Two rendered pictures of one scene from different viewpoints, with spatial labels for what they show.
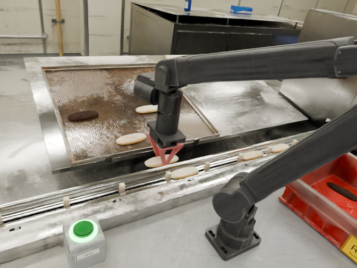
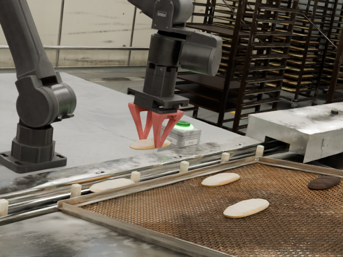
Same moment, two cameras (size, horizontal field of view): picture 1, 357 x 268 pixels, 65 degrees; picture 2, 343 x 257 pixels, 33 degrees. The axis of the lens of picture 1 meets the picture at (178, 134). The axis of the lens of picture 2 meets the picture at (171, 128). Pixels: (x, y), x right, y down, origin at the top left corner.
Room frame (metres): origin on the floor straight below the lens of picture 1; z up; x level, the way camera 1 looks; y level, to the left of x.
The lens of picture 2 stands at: (1.61, -0.20, 1.23)
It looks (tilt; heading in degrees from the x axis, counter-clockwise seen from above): 15 degrees down; 165
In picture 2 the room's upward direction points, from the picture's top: 9 degrees clockwise
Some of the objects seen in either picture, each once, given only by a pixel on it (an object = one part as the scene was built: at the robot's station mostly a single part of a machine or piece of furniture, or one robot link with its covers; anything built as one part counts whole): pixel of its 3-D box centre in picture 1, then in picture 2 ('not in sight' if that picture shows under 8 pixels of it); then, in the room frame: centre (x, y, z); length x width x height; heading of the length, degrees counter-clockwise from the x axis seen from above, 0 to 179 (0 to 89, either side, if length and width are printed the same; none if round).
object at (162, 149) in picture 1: (164, 148); (151, 119); (0.61, 0.03, 0.97); 0.07 x 0.07 x 0.09; 35
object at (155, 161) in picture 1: (162, 159); (150, 143); (0.61, 0.03, 0.92); 0.10 x 0.04 x 0.01; 125
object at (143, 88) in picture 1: (158, 83); (189, 35); (0.63, 0.07, 1.13); 0.11 x 0.09 x 0.12; 57
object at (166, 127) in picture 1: (167, 123); (160, 83); (0.61, 0.03, 1.04); 0.10 x 0.07 x 0.07; 35
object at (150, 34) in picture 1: (217, 54); not in sight; (3.46, -0.30, 0.51); 1.93 x 1.05 x 1.02; 125
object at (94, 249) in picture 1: (84, 246); (178, 148); (0.37, 0.16, 0.84); 0.08 x 0.08 x 0.11; 35
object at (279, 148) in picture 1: (279, 147); not in sight; (0.90, -0.38, 0.86); 0.10 x 0.04 x 0.01; 125
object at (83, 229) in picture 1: (83, 230); (181, 125); (0.37, 0.16, 0.90); 0.04 x 0.04 x 0.02
